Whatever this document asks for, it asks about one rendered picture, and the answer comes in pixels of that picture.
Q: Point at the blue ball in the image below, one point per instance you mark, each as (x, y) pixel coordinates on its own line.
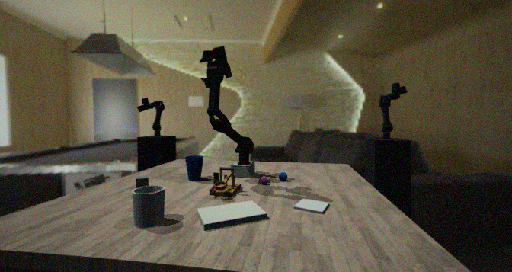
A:
(283, 176)

